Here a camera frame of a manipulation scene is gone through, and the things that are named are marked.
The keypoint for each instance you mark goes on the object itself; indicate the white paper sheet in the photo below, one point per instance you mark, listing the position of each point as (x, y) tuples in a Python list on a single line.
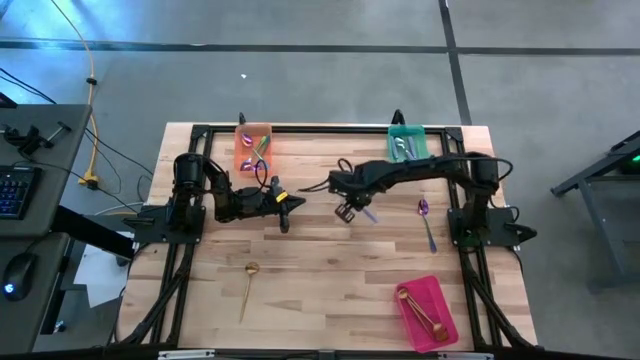
[(102, 280)]

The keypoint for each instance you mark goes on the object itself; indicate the black computer mouse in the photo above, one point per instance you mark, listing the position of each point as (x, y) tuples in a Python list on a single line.
[(19, 275)]

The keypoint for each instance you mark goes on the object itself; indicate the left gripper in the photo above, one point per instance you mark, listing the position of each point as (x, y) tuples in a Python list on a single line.
[(272, 202)]

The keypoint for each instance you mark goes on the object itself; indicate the green translucent plastic bin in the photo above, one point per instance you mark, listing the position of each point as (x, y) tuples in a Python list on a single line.
[(422, 142)]

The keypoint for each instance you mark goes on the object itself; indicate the silver frame bracket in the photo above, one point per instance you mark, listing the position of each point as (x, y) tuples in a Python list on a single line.
[(466, 356), (186, 354)]

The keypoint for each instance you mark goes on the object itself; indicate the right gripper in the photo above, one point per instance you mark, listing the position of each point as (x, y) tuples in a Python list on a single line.
[(350, 185)]

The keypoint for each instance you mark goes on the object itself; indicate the pink translucent plastic bin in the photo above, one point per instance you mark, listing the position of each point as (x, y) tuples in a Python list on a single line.
[(427, 315)]

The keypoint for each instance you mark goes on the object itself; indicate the black aluminium table frame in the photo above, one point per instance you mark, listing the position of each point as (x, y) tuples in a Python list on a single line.
[(325, 129)]

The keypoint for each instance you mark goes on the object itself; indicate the black desk clamp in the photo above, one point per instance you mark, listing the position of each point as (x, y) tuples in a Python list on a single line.
[(27, 140)]

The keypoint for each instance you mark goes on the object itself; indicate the orange translucent plastic bin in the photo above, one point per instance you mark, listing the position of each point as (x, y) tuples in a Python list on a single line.
[(252, 150)]

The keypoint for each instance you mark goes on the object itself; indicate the grey desk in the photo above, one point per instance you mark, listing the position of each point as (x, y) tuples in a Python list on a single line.
[(60, 150)]

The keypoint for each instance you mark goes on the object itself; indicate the black metal beam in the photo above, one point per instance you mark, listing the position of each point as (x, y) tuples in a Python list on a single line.
[(90, 232)]

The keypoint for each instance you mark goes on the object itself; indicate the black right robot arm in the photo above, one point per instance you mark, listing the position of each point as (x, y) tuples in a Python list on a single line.
[(425, 170)]

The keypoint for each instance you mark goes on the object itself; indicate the black backlit keyboard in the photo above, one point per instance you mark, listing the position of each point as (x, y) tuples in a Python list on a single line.
[(17, 192)]

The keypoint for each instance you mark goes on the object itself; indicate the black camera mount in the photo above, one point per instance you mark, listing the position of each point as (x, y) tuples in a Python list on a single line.
[(398, 117), (241, 118)]

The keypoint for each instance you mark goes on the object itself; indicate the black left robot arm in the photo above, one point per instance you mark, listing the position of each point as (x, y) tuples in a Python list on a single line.
[(187, 172)]

